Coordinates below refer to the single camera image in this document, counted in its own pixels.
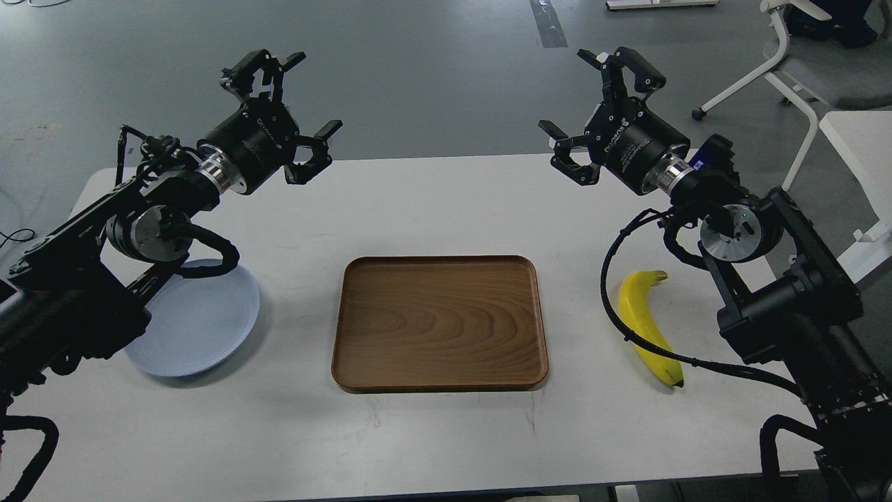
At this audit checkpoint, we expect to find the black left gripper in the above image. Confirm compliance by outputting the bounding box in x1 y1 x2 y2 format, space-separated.
197 49 344 196

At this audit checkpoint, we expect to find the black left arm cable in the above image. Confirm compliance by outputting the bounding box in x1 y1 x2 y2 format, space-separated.
164 222 241 280

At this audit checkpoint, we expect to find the light blue plate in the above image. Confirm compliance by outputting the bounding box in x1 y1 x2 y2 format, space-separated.
124 266 261 378

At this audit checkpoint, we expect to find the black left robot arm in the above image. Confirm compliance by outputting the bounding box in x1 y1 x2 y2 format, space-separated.
1 49 343 501

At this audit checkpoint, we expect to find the white office chair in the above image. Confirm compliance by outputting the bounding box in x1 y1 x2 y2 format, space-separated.
691 1 891 190

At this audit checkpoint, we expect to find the brown wooden tray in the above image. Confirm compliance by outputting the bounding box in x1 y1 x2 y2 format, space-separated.
330 255 549 393

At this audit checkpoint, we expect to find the yellow banana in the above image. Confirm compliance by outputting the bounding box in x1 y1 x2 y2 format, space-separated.
617 270 685 388

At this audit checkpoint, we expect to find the white side table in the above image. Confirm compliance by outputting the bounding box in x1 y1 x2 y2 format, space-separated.
815 110 892 287

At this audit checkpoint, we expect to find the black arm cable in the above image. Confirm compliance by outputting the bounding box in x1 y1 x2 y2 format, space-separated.
600 208 802 398
164 222 241 280

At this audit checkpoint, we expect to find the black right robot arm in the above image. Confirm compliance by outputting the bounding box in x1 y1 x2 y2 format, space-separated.
539 47 891 501

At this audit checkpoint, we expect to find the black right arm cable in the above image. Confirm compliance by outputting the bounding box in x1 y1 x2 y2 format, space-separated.
600 208 802 398

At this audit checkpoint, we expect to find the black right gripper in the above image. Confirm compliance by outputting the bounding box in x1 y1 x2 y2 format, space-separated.
537 47 691 196

